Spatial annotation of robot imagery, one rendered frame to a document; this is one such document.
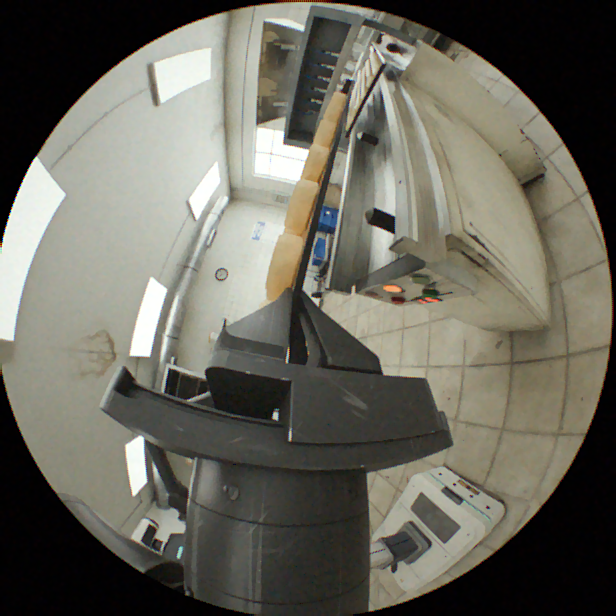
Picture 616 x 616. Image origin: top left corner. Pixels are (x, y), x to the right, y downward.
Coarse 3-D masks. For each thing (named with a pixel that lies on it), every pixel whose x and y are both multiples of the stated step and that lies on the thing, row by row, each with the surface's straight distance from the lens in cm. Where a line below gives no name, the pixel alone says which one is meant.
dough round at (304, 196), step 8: (296, 184) 17; (304, 184) 17; (312, 184) 18; (296, 192) 17; (304, 192) 17; (312, 192) 17; (296, 200) 16; (304, 200) 16; (312, 200) 16; (288, 208) 17; (296, 208) 16; (304, 208) 16; (312, 208) 17; (288, 216) 17; (296, 216) 17; (304, 216) 17; (288, 224) 17; (296, 224) 17; (304, 224) 17
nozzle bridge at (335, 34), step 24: (312, 24) 85; (336, 24) 92; (360, 24) 83; (336, 48) 93; (312, 72) 96; (336, 72) 89; (312, 96) 100; (288, 120) 98; (312, 120) 106; (288, 144) 106
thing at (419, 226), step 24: (384, 72) 86; (384, 96) 61; (408, 120) 46; (408, 144) 36; (408, 168) 29; (432, 168) 35; (408, 192) 25; (432, 192) 30; (408, 216) 23; (432, 216) 26; (408, 240) 21; (432, 240) 24
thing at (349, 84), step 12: (348, 84) 39; (348, 96) 30; (336, 132) 20; (336, 144) 19; (324, 180) 15; (324, 192) 14; (312, 216) 13; (312, 228) 12; (312, 240) 12; (300, 264) 11; (300, 276) 11; (300, 288) 11
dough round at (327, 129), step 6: (324, 120) 26; (324, 126) 25; (330, 126) 25; (336, 126) 26; (318, 132) 25; (324, 132) 24; (330, 132) 24; (318, 138) 24; (324, 138) 24; (330, 138) 24; (312, 144) 25; (318, 144) 24; (324, 144) 24; (330, 144) 25
